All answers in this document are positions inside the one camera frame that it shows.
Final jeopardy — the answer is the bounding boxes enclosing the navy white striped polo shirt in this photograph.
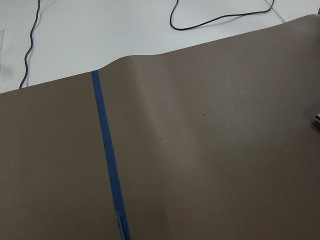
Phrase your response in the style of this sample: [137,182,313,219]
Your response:
[314,113,320,123]

